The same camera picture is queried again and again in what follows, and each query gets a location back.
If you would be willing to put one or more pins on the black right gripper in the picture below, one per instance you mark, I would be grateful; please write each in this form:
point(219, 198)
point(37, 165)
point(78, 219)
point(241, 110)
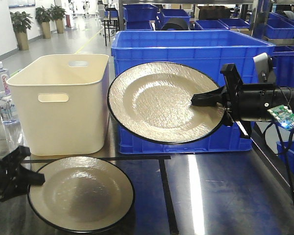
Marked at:
point(234, 85)

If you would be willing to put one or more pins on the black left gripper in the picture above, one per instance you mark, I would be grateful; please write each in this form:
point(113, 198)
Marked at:
point(14, 178)

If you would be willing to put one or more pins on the beige plate black rim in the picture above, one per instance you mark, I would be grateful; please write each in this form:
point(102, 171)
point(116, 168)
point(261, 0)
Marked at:
point(82, 194)
point(153, 101)

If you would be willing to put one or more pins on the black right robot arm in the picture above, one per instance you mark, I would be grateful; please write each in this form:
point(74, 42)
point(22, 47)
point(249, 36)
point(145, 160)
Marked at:
point(247, 103)

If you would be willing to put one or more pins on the blue bins on back shelf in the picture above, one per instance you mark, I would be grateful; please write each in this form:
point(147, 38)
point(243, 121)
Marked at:
point(212, 15)

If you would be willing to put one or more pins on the large blue crate lower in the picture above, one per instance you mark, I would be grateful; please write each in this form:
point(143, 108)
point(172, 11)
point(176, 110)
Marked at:
point(225, 138)

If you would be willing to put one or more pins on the large blue crate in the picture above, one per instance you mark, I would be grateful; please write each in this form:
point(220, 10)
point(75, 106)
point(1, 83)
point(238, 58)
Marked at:
point(225, 138)
point(203, 50)

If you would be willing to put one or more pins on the large blue crate upper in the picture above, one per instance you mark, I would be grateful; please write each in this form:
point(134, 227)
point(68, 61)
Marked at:
point(203, 50)

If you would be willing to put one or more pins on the green circuit board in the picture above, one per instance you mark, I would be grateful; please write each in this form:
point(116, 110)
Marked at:
point(283, 115)

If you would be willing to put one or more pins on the black tape roll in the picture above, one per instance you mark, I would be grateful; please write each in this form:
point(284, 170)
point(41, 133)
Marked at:
point(175, 24)

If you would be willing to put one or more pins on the cream plastic basket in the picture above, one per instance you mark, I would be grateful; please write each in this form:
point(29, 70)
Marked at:
point(61, 103)

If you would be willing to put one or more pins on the clear water bottle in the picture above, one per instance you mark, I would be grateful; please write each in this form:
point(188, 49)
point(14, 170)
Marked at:
point(8, 112)

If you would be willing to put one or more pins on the potted plant near left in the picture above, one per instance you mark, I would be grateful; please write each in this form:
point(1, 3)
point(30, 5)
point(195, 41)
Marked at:
point(21, 22)

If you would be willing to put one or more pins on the potted plant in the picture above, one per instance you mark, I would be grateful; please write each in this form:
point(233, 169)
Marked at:
point(21, 22)
point(43, 17)
point(58, 14)

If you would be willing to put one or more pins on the potted plant middle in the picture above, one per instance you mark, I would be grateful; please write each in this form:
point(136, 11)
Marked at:
point(43, 17)

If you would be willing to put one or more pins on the potted plant far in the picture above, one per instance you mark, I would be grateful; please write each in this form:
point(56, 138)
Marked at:
point(58, 14)

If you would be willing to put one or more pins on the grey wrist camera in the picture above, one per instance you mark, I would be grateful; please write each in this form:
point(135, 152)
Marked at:
point(264, 68)

